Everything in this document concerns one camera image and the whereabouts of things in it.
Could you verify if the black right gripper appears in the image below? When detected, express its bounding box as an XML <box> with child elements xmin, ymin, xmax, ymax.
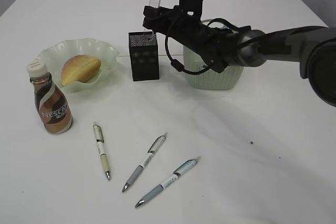
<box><xmin>143</xmin><ymin>6</ymin><xmax>239</xmax><ymax>73</ymax></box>

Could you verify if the yellow bread loaf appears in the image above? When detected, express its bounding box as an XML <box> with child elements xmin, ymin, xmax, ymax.
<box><xmin>61</xmin><ymin>55</ymin><xmax>101</xmax><ymax>86</ymax></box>

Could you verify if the brown Nescafe coffee bottle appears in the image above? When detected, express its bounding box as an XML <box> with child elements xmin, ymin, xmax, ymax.
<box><xmin>27</xmin><ymin>60</ymin><xmax>73</xmax><ymax>134</ymax></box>

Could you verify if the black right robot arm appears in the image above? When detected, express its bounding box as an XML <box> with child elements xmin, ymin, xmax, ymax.
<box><xmin>143</xmin><ymin>5</ymin><xmax>335</xmax><ymax>106</ymax></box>

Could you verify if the green plastic woven basket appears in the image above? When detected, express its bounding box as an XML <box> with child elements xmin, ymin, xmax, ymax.
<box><xmin>183</xmin><ymin>18</ymin><xmax>245</xmax><ymax>91</ymax></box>

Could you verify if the black square pen holder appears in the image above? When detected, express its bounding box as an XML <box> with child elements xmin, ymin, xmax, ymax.
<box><xmin>129</xmin><ymin>31</ymin><xmax>160</xmax><ymax>81</ymax></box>

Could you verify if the blue grey grip pen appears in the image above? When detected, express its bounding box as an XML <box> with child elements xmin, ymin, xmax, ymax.
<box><xmin>134</xmin><ymin>156</ymin><xmax>201</xmax><ymax>209</ymax></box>

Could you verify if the white and green pen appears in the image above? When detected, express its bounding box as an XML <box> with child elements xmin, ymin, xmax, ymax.
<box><xmin>92</xmin><ymin>122</ymin><xmax>111</xmax><ymax>181</ymax></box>

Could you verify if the pale green ruffled glass plate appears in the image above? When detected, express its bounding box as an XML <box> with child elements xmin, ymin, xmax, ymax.
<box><xmin>36</xmin><ymin>38</ymin><xmax>119</xmax><ymax>93</ymax></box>

